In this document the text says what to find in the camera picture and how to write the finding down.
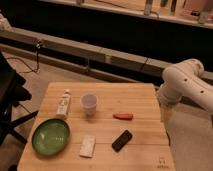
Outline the white sponge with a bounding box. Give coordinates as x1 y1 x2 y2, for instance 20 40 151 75
79 136 96 158

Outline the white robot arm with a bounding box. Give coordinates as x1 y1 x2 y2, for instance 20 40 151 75
157 59 213 116

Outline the translucent plastic cup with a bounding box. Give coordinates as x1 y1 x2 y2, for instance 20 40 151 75
80 93 97 116

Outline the orange marker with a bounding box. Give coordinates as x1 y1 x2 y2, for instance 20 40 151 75
113 113 133 120

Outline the white tube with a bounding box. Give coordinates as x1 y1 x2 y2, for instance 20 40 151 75
56 89 71 119

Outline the black remote control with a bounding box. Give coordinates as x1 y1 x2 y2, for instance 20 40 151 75
112 130 133 152

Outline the green bowl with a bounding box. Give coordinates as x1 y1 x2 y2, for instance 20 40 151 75
31 118 70 156

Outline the black office chair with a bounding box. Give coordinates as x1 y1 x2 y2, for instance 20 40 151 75
0 51 38 145

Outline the black cable on floor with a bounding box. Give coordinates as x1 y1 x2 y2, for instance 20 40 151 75
4 39 44 75

